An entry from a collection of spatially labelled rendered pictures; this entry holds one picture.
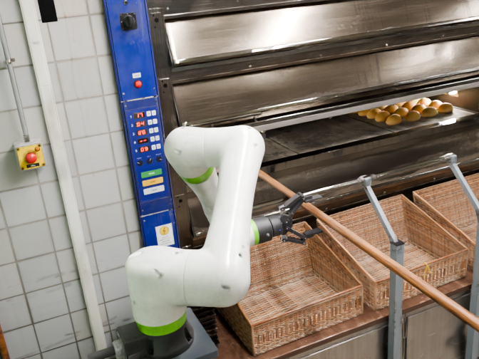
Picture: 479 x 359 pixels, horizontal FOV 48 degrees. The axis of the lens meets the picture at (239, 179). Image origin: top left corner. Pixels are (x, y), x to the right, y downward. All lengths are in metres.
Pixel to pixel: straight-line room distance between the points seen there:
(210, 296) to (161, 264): 0.13
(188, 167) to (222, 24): 0.96
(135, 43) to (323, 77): 0.90
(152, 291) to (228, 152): 0.42
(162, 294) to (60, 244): 1.17
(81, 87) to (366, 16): 1.34
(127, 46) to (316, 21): 0.87
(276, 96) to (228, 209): 1.21
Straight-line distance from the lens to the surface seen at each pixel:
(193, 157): 1.47
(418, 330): 2.71
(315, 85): 2.54
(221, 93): 2.34
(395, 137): 2.90
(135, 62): 2.17
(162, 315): 1.28
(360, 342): 2.50
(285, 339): 2.32
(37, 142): 2.14
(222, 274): 1.19
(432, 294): 1.55
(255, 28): 2.37
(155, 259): 1.24
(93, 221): 2.33
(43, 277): 2.41
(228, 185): 1.34
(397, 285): 2.38
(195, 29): 2.28
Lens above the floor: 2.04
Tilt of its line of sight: 21 degrees down
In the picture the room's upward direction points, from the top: 5 degrees counter-clockwise
